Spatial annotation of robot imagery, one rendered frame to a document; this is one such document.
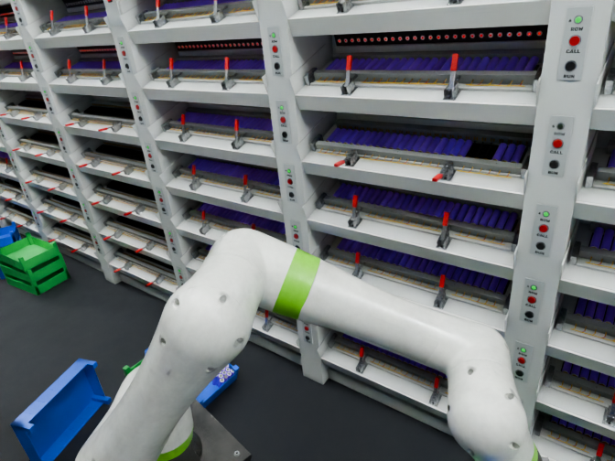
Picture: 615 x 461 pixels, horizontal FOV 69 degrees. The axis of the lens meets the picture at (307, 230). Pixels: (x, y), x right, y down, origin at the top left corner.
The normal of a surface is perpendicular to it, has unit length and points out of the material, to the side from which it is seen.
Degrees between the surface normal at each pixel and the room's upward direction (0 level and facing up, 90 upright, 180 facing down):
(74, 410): 90
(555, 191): 90
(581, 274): 19
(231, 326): 70
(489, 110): 109
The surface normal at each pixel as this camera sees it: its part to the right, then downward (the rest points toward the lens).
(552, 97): -0.59, 0.41
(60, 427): 0.95, 0.06
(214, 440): -0.03, -0.90
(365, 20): -0.53, 0.68
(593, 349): -0.28, -0.70
